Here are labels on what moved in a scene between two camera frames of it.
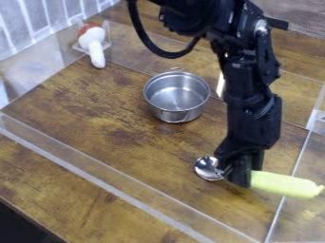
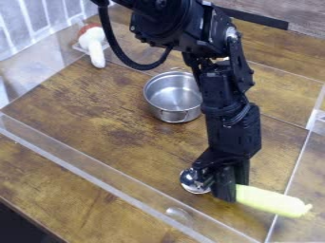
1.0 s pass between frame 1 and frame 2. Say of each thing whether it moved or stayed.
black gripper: moved
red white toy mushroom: stayed
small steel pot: stayed
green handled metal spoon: moved
